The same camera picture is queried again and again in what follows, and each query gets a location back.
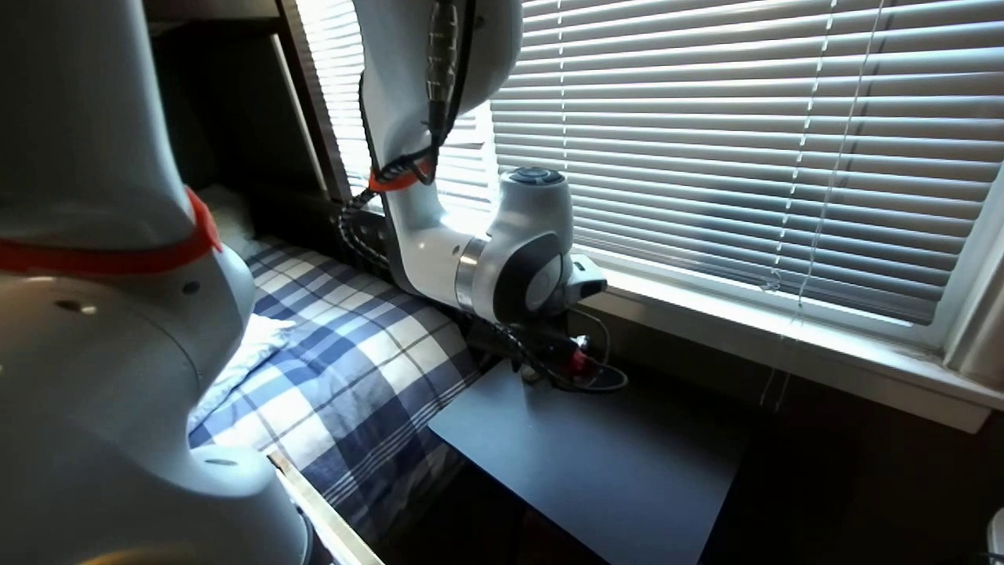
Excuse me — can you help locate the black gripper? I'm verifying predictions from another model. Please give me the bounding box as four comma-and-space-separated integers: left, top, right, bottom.
487, 297, 635, 399

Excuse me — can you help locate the dark grey flat panel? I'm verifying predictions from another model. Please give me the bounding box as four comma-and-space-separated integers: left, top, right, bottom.
428, 357, 748, 565

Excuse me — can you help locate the blue white plaid blanket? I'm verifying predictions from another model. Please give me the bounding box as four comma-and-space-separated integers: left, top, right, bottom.
184, 233, 487, 538

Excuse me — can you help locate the white window sill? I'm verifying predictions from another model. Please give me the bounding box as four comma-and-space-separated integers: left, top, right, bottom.
579, 259, 1004, 438

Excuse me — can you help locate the dark wooden cabinet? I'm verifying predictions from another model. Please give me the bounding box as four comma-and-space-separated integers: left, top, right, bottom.
145, 0, 353, 217

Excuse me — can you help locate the orange cable strap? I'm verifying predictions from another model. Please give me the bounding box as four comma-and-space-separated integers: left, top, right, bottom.
363, 161, 439, 201
0, 184, 226, 282

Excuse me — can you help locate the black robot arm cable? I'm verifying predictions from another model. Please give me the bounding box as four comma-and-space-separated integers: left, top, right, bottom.
353, 0, 477, 212

